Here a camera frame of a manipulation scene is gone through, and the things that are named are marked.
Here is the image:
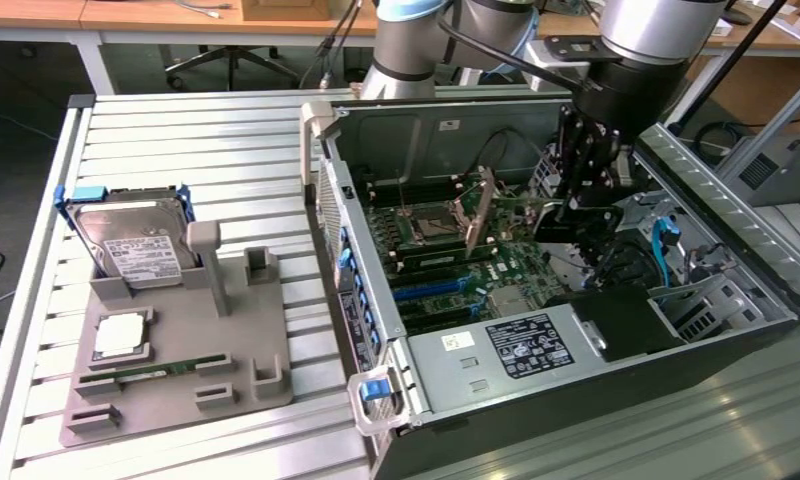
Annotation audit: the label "green RAM stick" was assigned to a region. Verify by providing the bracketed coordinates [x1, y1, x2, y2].
[78, 360, 205, 386]

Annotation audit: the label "black stand pole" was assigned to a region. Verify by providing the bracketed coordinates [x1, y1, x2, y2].
[664, 0, 793, 136]

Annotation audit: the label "silver CPU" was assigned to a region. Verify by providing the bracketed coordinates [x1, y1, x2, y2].
[90, 314, 149, 364]

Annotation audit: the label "silver disk bay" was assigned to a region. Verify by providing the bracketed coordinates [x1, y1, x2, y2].
[645, 272, 799, 344]

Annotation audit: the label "black graphics card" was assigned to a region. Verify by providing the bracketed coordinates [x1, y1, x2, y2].
[464, 164, 619, 261]

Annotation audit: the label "RAM slot white latches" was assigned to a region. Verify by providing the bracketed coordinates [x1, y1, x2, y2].
[368, 182, 466, 198]
[366, 173, 460, 187]

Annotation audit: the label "blue expansion slot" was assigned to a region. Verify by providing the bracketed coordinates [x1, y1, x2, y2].
[390, 280, 472, 303]

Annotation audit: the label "small wooden desk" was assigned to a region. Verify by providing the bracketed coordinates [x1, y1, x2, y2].
[0, 0, 87, 46]

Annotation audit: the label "grey equipment box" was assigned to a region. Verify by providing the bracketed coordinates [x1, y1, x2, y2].
[716, 134, 800, 209]

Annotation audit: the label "silver socket cover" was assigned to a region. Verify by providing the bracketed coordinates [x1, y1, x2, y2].
[446, 180, 508, 221]

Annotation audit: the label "dark RAM stick white label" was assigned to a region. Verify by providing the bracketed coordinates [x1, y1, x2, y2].
[393, 244, 498, 275]

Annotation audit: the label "black office chair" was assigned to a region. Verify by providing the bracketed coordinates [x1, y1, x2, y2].
[164, 43, 301, 92]

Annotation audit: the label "hanging cable with plug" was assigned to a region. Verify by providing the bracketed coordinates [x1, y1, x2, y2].
[297, 0, 366, 92]

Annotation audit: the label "black looped wire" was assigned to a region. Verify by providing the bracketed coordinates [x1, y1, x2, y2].
[462, 127, 541, 184]

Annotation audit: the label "brown cardboard box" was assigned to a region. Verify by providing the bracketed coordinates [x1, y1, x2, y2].
[241, 0, 338, 22]

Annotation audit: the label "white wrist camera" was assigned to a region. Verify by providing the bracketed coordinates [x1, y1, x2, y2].
[524, 34, 627, 80]

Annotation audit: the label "black plastic shroud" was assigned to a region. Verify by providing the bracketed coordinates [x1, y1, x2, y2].
[544, 285, 689, 365]

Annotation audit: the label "CPU socket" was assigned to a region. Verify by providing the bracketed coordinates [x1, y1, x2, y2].
[398, 198, 474, 247]

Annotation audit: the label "black monitor foot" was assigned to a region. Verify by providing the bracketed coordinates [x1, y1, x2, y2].
[724, 0, 755, 26]

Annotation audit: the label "black PC case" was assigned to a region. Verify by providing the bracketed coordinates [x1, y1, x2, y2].
[298, 92, 800, 480]

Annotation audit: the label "thin locking lever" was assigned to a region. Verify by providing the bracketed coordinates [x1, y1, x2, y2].
[396, 168, 414, 214]

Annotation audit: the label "blue disk wire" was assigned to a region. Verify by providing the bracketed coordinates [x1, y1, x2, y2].
[649, 212, 681, 291]

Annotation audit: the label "silver hard disk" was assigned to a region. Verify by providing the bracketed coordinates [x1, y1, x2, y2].
[65, 197, 198, 291]

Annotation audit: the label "aluminium frame profile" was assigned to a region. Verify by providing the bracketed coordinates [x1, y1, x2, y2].
[712, 64, 800, 176]

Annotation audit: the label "grey parts rack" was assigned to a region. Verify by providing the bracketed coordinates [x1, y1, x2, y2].
[59, 219, 298, 449]

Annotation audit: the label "green motherboard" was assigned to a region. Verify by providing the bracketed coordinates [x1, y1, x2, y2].
[362, 172, 579, 336]

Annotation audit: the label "black expansion slot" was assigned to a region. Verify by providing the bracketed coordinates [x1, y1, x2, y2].
[389, 269, 469, 289]
[405, 313, 481, 332]

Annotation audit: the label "grey plastic case handle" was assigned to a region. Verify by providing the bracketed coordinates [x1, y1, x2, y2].
[298, 101, 349, 201]
[344, 366, 409, 437]

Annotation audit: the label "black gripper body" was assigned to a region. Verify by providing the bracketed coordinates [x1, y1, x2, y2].
[569, 57, 689, 147]

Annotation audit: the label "silver power supply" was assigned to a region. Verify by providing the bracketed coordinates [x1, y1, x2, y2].
[398, 303, 615, 426]

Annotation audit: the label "long wooden desk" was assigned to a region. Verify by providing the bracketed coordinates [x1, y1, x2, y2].
[78, 0, 800, 121]

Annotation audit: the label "silver chipset heat sink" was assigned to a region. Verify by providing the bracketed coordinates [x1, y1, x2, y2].
[489, 287, 532, 309]

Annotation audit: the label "black power connector wires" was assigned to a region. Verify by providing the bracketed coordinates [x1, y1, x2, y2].
[579, 219, 655, 294]

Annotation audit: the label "hard disk drive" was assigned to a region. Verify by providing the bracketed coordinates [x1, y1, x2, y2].
[50, 182, 193, 279]

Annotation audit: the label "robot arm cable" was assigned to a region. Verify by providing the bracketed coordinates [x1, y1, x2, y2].
[436, 0, 605, 96]

